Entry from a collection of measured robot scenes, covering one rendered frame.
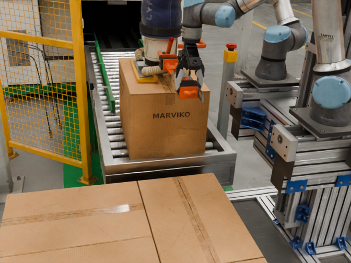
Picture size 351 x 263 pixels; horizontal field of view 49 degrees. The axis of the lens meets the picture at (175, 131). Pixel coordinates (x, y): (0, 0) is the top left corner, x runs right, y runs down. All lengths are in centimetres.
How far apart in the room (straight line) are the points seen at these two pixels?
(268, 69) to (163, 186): 75
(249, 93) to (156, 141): 53
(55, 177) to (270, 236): 161
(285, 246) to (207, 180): 55
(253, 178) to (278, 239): 92
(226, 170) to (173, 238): 65
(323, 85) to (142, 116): 92
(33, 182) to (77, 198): 117
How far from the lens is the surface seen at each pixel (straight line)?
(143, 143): 198
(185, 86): 152
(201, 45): 222
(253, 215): 233
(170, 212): 174
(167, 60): 185
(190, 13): 147
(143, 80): 199
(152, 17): 200
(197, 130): 202
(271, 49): 188
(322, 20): 132
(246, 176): 305
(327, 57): 133
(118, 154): 217
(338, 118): 151
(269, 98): 193
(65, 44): 255
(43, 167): 314
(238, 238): 165
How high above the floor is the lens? 164
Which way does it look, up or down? 27 degrees down
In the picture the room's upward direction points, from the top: 3 degrees clockwise
